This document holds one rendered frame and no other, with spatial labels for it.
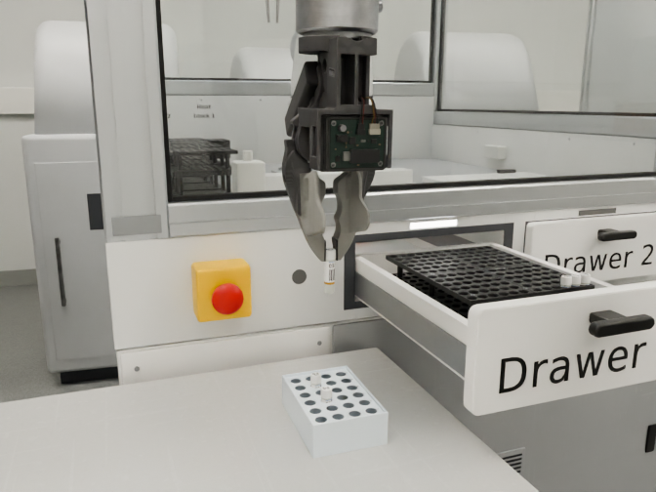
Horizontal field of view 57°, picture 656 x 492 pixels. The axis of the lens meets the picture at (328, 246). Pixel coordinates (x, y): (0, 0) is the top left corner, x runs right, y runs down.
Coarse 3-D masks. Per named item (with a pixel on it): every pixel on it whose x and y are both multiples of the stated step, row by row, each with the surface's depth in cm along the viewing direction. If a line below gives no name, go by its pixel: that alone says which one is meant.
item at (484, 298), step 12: (528, 288) 72; (540, 288) 72; (552, 288) 72; (564, 288) 72; (576, 288) 73; (588, 288) 73; (468, 300) 68; (480, 300) 68; (492, 300) 69; (504, 300) 69
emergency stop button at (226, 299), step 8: (216, 288) 76; (224, 288) 75; (232, 288) 76; (216, 296) 75; (224, 296) 75; (232, 296) 76; (240, 296) 76; (216, 304) 75; (224, 304) 75; (232, 304) 76; (240, 304) 76; (224, 312) 76; (232, 312) 76
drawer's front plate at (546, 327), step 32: (608, 288) 63; (640, 288) 63; (480, 320) 57; (512, 320) 58; (544, 320) 59; (576, 320) 61; (480, 352) 57; (512, 352) 59; (544, 352) 60; (576, 352) 62; (608, 352) 63; (640, 352) 65; (480, 384) 58; (512, 384) 60; (544, 384) 61; (576, 384) 63; (608, 384) 64
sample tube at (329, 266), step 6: (330, 252) 61; (330, 258) 61; (324, 264) 62; (330, 264) 61; (324, 270) 62; (330, 270) 61; (324, 276) 62; (330, 276) 61; (324, 282) 62; (330, 282) 62; (324, 288) 62; (330, 288) 62
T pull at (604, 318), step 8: (592, 312) 61; (600, 312) 61; (608, 312) 61; (616, 312) 61; (592, 320) 61; (600, 320) 58; (608, 320) 58; (616, 320) 58; (624, 320) 58; (632, 320) 59; (640, 320) 59; (648, 320) 59; (592, 328) 58; (600, 328) 57; (608, 328) 58; (616, 328) 58; (624, 328) 58; (632, 328) 59; (640, 328) 59; (648, 328) 59; (600, 336) 57
